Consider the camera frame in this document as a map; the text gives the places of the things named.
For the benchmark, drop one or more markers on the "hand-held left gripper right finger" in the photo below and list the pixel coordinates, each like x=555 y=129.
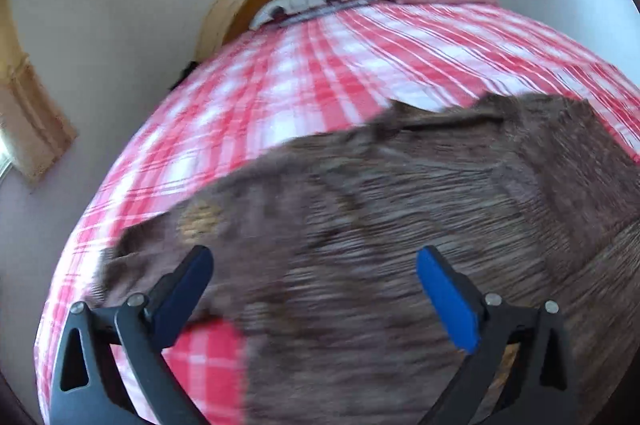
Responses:
x=450 y=300

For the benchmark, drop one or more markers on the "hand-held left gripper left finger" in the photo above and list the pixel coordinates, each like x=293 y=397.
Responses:
x=185 y=290

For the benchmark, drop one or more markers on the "brown knitted garment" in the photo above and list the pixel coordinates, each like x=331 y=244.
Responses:
x=350 y=215

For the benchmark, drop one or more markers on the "red plaid bed sheet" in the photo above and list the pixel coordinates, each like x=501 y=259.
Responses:
x=300 y=75

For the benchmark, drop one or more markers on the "white printed pillow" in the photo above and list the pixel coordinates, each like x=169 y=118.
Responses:
x=310 y=0

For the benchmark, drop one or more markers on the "wooden door frame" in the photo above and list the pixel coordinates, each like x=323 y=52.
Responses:
x=30 y=120

